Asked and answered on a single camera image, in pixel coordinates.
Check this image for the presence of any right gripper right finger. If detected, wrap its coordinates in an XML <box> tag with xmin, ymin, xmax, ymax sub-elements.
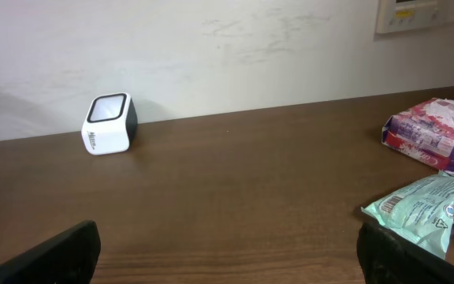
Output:
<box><xmin>356</xmin><ymin>222</ymin><xmax>454</xmax><ymax>284</ymax></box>

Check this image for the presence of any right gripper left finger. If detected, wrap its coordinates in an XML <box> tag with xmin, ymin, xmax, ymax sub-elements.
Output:
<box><xmin>0</xmin><ymin>220</ymin><xmax>101</xmax><ymax>284</ymax></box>

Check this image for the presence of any mint green wipes packet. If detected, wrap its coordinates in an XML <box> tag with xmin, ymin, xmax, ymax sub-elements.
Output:
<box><xmin>361</xmin><ymin>172</ymin><xmax>454</xmax><ymax>259</ymax></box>

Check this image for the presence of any red floral tissue pack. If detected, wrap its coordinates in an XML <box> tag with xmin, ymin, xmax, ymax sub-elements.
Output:
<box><xmin>381</xmin><ymin>98</ymin><xmax>454</xmax><ymax>177</ymax></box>

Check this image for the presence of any white barcode scanner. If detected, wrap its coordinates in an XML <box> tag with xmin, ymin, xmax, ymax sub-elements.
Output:
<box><xmin>81</xmin><ymin>92</ymin><xmax>138</xmax><ymax>155</ymax></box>

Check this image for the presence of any white wall control panel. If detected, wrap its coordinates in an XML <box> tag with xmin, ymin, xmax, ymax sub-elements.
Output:
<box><xmin>376</xmin><ymin>0</ymin><xmax>454</xmax><ymax>34</ymax></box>

